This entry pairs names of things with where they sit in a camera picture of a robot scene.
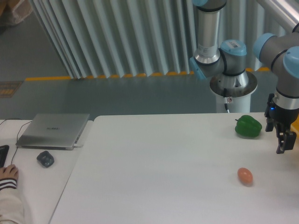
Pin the person's hand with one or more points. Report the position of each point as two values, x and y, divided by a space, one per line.
9 172

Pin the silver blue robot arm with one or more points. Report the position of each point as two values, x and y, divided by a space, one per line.
225 64

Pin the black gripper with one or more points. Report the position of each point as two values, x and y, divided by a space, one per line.
283 110

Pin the white folding partition screen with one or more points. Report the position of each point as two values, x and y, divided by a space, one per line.
120 38

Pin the silver closed laptop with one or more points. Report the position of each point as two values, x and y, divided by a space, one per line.
54 131

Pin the black keyboard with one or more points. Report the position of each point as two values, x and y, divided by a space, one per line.
3 154

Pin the brown egg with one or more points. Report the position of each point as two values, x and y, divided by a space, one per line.
245 176

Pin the white striped sleeve forearm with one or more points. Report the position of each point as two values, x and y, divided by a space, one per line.
11 205

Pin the green bell pepper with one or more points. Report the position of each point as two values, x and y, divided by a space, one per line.
247 126

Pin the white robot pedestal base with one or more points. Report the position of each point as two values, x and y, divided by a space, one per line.
233 94

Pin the dark grey earbuds case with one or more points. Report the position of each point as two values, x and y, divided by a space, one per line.
45 159

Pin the yellow plastic basket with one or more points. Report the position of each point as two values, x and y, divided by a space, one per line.
295 127

